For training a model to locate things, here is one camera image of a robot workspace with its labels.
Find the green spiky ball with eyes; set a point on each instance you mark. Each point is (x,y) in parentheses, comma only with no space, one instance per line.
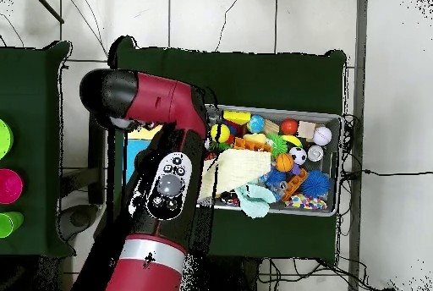
(278,145)

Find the black pole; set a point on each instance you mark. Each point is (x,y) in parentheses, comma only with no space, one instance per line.
(47,6)

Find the small orange basketball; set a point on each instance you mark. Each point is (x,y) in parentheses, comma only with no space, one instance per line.
(285,162)

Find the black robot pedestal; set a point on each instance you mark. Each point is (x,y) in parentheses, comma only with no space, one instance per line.
(233,277)

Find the blue spiky ball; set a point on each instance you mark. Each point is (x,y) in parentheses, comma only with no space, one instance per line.
(315,184)

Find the pink plastic cup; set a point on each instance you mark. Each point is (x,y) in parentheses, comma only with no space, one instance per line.
(10,186)

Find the orange red ball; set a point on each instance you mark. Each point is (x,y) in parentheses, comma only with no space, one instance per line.
(289,127)

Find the cream knitted cloth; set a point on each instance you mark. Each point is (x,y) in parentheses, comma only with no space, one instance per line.
(240,169)

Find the grey stand foot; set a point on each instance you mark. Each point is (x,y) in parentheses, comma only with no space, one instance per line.
(76,218)

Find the small soccer ball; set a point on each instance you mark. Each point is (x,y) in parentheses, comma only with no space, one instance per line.
(297,155)

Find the neon green plastic cup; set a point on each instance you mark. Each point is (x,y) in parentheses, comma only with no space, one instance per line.
(5,140)
(8,225)

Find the yellow smooth ball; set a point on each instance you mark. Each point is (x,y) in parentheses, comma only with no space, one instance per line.
(224,133)

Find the dark green table cloth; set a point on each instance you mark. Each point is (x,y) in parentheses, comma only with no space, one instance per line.
(253,77)
(30,84)

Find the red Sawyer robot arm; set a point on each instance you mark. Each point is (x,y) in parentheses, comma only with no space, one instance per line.
(155,101)

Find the small white baseball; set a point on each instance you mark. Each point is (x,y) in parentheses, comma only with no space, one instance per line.
(322,135)

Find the light blue cloth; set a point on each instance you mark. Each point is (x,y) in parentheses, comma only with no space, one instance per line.
(255,199)

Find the black upright panel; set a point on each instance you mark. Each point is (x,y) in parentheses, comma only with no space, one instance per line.
(96,155)

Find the wooden box with three holes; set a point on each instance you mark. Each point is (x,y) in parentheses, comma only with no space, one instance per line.
(135,159)

